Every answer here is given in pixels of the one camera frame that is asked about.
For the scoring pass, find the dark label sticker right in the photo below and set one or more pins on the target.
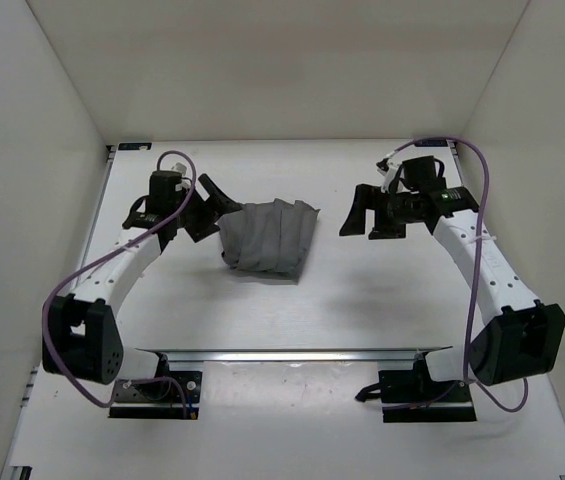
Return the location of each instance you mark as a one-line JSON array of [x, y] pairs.
[[431, 143]]

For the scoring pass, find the grey pleated skirt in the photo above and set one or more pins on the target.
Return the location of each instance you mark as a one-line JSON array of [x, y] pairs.
[[271, 239]]

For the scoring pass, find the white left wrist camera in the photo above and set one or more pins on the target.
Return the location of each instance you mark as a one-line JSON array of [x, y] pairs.
[[179, 168]]

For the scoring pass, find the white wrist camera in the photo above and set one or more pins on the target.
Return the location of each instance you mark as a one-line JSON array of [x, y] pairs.
[[179, 168], [389, 169]]

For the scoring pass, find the dark label sticker left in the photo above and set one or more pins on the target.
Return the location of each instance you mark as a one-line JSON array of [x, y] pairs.
[[134, 146]]

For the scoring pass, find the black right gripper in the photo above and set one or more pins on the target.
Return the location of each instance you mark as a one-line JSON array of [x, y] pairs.
[[366, 198]]

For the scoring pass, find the dark label sticker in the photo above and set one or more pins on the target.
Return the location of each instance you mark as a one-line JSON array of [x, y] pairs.
[[134, 146], [431, 143]]

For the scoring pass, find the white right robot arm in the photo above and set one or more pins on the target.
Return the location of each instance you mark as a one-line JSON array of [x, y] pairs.
[[521, 334]]

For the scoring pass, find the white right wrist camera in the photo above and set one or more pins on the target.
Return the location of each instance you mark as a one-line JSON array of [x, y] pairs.
[[389, 169]]

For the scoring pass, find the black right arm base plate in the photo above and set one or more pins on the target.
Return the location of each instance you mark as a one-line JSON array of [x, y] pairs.
[[412, 396]]

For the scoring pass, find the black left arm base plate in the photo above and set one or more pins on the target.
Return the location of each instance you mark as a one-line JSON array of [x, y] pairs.
[[161, 400]]

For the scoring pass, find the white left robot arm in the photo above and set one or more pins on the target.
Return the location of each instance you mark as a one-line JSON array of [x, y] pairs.
[[82, 324]]

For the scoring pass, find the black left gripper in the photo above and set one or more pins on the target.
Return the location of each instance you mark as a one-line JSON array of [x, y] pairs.
[[220, 202]]

